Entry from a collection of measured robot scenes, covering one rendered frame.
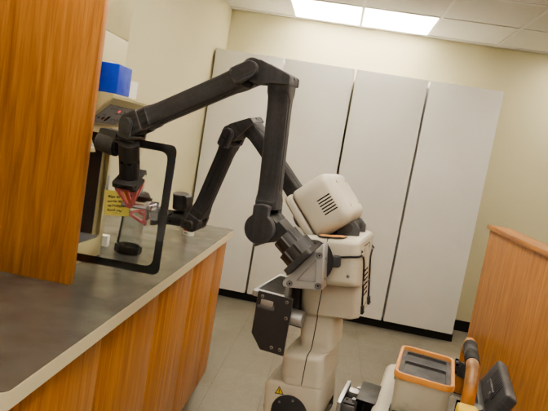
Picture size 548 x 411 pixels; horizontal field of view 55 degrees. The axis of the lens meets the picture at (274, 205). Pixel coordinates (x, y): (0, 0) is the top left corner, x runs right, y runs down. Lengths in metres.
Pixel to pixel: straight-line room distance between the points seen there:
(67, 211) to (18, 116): 0.30
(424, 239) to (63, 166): 3.61
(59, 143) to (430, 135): 3.56
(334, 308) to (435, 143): 3.36
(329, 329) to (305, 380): 0.15
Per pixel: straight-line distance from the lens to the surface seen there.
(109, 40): 1.87
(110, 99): 1.65
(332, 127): 4.62
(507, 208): 5.32
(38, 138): 1.66
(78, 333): 1.32
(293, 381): 1.51
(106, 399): 1.66
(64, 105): 1.62
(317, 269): 1.27
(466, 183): 4.75
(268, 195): 1.29
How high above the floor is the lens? 1.44
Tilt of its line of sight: 6 degrees down
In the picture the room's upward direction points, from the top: 10 degrees clockwise
